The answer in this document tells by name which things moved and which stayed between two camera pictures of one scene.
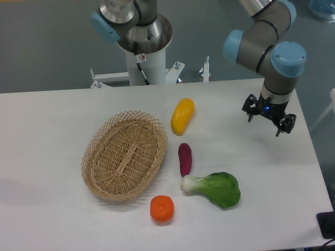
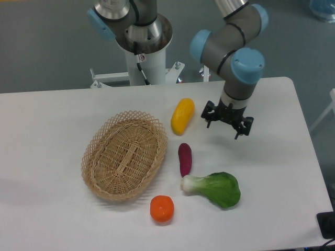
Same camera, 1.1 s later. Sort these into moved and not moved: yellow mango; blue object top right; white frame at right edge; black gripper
Moved: black gripper
Not moved: white frame at right edge; yellow mango; blue object top right
